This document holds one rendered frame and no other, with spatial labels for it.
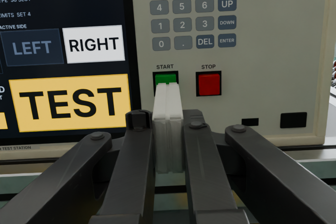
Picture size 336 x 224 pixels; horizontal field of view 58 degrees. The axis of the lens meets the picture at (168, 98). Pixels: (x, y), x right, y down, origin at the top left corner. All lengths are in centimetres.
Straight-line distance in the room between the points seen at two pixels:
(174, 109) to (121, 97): 13
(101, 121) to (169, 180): 8
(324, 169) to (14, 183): 27
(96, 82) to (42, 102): 5
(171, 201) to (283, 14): 19
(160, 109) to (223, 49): 13
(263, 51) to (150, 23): 10
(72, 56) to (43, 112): 6
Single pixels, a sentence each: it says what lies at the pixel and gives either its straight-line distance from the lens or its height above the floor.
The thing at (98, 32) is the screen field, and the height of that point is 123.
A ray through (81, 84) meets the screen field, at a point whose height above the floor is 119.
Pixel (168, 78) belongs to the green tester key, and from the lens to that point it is 26.
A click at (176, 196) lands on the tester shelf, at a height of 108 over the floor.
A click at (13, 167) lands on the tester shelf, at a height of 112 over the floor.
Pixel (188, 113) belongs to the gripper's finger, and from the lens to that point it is 17.
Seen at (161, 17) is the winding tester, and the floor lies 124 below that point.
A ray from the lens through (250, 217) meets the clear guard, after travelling 30.
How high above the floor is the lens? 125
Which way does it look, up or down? 17 degrees down
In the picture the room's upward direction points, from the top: 3 degrees counter-clockwise
